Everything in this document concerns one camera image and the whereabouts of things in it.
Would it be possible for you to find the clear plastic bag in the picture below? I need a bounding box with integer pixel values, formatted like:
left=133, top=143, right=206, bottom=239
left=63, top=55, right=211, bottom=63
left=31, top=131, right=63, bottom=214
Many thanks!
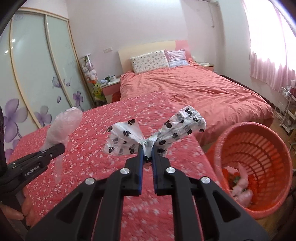
left=43, top=107, right=83, bottom=183

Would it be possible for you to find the white paw print bag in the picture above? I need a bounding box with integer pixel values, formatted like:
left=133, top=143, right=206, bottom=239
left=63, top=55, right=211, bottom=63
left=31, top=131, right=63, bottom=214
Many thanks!
left=103, top=105, right=207, bottom=162

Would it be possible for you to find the person's left hand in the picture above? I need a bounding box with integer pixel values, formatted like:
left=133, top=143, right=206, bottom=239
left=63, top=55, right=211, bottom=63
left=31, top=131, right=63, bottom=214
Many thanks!
left=1, top=196, right=36, bottom=226

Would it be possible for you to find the red plastic laundry basket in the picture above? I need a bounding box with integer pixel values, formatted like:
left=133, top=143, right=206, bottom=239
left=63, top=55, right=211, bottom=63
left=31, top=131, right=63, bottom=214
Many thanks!
left=206, top=121, right=292, bottom=219

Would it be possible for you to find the flower painted sliding wardrobe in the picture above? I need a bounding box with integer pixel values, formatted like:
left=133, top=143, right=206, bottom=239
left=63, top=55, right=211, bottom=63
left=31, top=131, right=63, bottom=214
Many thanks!
left=1, top=9, right=93, bottom=158

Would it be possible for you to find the plush toy display tube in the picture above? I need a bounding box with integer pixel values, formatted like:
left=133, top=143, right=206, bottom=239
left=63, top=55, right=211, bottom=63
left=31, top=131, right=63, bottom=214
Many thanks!
left=80, top=54, right=107, bottom=106

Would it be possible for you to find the pink bedside table left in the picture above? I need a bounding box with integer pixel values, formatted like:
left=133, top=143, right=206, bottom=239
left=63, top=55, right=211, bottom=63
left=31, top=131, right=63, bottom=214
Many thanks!
left=101, top=78, right=120, bottom=104

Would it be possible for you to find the white mug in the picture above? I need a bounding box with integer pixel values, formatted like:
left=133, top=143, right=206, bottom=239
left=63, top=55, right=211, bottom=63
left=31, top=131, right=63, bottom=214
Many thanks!
left=109, top=75, right=116, bottom=82

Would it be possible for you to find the salmon pink duvet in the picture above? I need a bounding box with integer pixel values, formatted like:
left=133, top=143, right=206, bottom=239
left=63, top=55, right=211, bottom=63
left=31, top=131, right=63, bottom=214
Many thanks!
left=120, top=63, right=273, bottom=147

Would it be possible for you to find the beige and pink headboard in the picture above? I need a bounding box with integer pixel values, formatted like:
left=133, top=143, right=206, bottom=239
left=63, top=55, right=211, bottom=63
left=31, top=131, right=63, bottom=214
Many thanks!
left=118, top=40, right=192, bottom=73

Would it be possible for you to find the floral white pillow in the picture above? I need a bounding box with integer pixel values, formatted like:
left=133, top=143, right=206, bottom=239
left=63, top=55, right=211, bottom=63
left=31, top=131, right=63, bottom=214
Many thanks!
left=130, top=50, right=169, bottom=74

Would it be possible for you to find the bedside table right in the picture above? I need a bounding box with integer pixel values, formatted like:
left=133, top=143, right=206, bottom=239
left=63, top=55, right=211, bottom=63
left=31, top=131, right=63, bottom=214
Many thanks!
left=197, top=62, right=215, bottom=72

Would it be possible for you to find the striped pink pillow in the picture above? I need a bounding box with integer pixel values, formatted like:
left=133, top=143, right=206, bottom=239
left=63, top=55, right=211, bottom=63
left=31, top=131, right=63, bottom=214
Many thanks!
left=165, top=49, right=189, bottom=68

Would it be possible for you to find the pink window curtain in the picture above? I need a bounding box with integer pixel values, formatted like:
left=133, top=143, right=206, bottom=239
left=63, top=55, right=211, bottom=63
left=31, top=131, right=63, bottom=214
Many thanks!
left=243, top=1, right=295, bottom=91

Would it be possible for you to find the white wire storage rack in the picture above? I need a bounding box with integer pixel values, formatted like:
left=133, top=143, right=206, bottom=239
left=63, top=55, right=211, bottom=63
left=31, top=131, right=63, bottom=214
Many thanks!
left=273, top=85, right=295, bottom=135

